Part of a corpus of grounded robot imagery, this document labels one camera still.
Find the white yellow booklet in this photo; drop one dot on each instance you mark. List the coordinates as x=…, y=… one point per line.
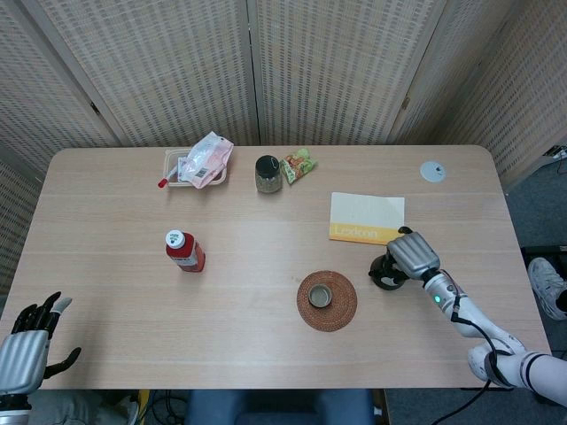
x=367, y=210

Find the black teapot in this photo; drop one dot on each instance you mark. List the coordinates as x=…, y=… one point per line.
x=377, y=271

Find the glass jar black lid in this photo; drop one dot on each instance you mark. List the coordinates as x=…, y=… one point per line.
x=268, y=175

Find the beige plastic food container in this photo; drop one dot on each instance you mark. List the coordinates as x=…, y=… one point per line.
x=221, y=177

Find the small white disc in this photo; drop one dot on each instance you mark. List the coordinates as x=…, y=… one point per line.
x=432, y=171

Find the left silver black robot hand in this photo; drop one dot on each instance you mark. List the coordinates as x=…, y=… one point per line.
x=22, y=363

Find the green orange snack packet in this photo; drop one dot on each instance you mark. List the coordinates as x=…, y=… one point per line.
x=299, y=166

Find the red capped marker pen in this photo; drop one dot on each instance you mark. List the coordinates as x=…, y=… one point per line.
x=162, y=182

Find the pink white plastic bag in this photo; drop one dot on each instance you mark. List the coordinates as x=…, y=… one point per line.
x=206, y=161

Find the small dark teacup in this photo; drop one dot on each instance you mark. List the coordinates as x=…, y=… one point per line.
x=320, y=297

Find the red juice bottle white cap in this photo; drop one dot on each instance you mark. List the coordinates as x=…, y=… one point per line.
x=186, y=254

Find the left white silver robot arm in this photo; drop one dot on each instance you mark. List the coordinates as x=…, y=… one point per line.
x=13, y=409

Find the round brown woven coaster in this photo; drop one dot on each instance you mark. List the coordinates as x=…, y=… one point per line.
x=341, y=310

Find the woven folding screen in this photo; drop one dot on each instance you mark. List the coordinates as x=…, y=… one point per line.
x=177, y=66

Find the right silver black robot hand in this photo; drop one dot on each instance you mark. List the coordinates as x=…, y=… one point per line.
x=414, y=257

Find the grey fabric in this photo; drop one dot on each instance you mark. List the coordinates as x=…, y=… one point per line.
x=75, y=409

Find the blue padded seat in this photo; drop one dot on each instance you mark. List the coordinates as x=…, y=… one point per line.
x=274, y=405

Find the white sneaker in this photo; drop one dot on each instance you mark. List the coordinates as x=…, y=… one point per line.
x=547, y=283

